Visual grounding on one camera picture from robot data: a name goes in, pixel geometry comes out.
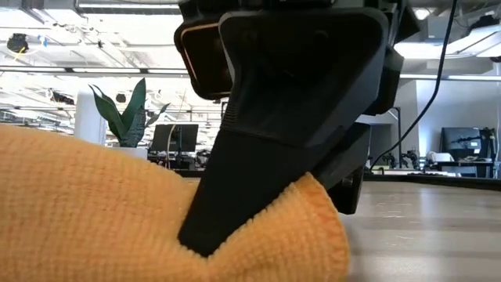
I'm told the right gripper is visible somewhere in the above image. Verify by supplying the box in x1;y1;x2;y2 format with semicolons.
178;0;423;215

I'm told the orange microfibre towel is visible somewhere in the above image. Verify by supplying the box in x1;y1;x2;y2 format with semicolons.
0;124;351;282

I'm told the black monitor on stand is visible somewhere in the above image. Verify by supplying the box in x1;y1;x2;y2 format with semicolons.
150;123;200;154

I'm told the white fabric bundle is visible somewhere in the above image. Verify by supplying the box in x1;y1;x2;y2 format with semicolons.
425;150;456;163

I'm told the black desk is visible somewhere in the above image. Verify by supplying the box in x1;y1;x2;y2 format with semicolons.
424;159;498;179

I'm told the green snake plant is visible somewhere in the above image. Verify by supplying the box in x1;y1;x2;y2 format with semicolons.
88;77;172;149

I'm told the white building column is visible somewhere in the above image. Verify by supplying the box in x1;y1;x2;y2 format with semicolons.
73;88;107;146

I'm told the black rectangular rig frame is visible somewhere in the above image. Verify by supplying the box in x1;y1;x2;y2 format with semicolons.
387;106;402;157

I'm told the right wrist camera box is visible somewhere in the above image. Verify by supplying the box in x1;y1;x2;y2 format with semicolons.
173;21;236;101

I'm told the long black arm cable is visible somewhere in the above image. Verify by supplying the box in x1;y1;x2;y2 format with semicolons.
369;0;459;170

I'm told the black round cable reel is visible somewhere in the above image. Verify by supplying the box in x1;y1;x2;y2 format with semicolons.
6;33;30;54

